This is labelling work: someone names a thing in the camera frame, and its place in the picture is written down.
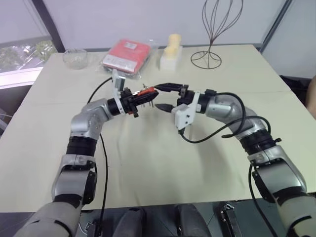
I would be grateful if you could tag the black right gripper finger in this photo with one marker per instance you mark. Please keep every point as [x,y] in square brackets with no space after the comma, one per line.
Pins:
[165,107]
[169,87]

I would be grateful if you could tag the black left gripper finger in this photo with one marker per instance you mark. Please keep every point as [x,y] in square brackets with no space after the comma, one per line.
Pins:
[143,101]
[148,95]

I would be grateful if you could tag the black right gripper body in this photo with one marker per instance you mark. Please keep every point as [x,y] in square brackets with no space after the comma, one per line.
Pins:
[185,96]

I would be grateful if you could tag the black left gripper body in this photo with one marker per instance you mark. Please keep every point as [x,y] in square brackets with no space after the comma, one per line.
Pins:
[128,101]

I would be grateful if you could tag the red hex key holder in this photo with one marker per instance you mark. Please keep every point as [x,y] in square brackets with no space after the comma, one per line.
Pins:
[146,92]

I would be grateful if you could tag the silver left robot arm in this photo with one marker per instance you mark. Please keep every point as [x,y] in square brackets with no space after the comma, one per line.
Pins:
[81,123]

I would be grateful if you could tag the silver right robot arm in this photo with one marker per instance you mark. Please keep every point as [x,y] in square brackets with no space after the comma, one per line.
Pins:
[227,106]

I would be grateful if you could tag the white block with yellow cylinders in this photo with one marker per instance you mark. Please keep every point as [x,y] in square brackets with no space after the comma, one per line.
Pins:
[171,53]

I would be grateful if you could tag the red package in plastic bag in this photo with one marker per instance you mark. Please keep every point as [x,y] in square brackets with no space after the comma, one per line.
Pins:
[127,55]

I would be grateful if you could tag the clear glass bowl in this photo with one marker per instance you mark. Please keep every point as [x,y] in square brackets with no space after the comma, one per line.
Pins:
[75,58]

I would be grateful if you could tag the dark seat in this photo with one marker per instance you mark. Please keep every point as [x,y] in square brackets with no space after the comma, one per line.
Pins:
[295,85]

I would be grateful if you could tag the dark rounded shape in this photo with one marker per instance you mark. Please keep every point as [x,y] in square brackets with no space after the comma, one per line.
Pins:
[132,222]
[191,219]

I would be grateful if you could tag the person's bare limb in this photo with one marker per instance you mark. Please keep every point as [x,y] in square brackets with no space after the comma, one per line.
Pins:
[312,91]

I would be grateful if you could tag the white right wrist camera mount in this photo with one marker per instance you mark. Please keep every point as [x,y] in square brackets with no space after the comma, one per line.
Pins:
[184,116]

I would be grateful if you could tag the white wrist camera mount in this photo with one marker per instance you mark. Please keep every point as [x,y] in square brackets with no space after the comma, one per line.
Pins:
[118,84]
[184,116]

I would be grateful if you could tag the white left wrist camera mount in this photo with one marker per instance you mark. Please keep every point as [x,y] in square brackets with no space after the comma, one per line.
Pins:
[118,84]

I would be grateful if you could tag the black window frame post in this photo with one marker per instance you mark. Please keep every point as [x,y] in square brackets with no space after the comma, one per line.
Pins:
[55,24]

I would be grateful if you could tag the grey window frame post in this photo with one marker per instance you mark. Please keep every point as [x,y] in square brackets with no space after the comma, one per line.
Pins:
[275,24]

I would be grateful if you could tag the black metal bracket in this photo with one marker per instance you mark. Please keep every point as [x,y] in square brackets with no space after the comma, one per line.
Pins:
[228,217]

